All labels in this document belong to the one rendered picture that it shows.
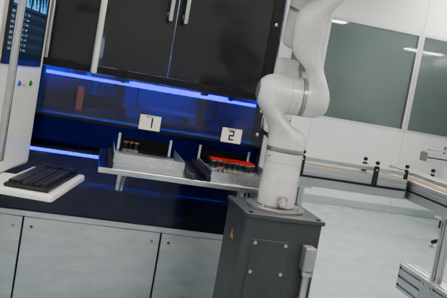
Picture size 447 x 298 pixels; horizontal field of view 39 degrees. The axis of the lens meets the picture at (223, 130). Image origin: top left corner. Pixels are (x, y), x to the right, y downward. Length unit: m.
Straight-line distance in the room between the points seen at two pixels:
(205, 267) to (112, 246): 0.40
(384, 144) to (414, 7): 1.70
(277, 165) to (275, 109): 0.17
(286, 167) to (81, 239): 1.01
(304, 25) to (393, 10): 6.03
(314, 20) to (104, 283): 1.39
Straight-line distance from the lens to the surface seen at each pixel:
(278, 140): 1.94
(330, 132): 7.64
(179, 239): 2.63
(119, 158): 2.27
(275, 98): 1.92
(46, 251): 2.63
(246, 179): 2.23
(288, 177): 1.95
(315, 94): 1.94
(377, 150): 7.90
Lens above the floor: 1.22
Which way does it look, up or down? 4 degrees down
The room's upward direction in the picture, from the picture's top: 10 degrees clockwise
